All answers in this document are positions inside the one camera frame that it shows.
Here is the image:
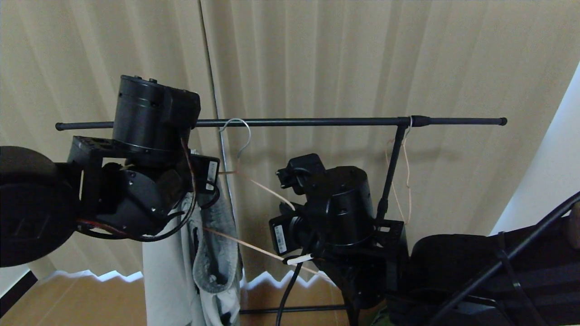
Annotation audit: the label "pink clothes hanger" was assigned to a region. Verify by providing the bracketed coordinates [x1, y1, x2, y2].
[385, 131, 413, 225]
[203, 119, 324, 278]

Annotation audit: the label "beige curtain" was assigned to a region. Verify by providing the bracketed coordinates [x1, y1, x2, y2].
[0, 0, 580, 290]

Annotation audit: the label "pale grey shorts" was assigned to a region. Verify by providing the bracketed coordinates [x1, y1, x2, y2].
[142, 149, 243, 326]

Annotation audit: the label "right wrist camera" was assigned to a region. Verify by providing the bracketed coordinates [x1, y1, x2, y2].
[276, 154, 328, 191]

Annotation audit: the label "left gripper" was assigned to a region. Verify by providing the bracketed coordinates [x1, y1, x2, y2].
[93, 154, 221, 238]

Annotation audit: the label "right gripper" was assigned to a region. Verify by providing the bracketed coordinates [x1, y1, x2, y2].
[269, 201, 401, 312]

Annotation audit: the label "black clothes rack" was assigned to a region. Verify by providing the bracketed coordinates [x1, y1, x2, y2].
[55, 116, 507, 326]

